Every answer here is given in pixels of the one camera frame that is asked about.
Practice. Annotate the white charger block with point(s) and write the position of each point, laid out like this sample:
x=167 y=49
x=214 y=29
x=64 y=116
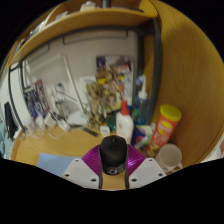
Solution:
x=64 y=126
x=50 y=120

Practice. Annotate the white printed mug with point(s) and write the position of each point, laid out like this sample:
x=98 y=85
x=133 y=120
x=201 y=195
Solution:
x=168 y=156

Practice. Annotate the clear bottle white nozzle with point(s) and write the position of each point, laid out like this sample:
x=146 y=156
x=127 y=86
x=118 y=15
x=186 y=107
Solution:
x=141 y=106

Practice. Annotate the small white desk clock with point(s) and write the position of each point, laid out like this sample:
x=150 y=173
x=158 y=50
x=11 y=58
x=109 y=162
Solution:
x=105 y=130

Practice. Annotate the blue and white packet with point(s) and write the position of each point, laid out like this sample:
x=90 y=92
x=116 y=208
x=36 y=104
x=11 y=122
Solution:
x=141 y=135

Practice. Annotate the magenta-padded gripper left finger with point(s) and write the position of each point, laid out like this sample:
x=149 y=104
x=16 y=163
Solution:
x=80 y=173

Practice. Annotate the black bag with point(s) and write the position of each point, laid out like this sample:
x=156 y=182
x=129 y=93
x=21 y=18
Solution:
x=10 y=120

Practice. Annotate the blue model kit box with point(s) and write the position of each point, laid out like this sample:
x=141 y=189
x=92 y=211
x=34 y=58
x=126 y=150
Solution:
x=36 y=100

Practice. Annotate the colourful wall poster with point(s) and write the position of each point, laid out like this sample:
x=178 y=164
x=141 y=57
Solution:
x=115 y=66

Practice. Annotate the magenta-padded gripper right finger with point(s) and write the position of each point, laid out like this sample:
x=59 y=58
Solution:
x=146 y=172

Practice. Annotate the brown tree figurine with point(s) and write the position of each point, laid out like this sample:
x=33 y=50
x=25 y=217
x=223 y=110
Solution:
x=96 y=100

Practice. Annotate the wooden shelf unit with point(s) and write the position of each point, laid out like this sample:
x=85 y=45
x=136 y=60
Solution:
x=83 y=21

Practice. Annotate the white pump bottle red top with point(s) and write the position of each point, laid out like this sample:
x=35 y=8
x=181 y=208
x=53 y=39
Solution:
x=125 y=125

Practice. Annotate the black computer mouse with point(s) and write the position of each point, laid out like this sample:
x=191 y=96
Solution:
x=113 y=153

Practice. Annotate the red chip canister yellow lid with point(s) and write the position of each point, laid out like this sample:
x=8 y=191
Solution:
x=163 y=130

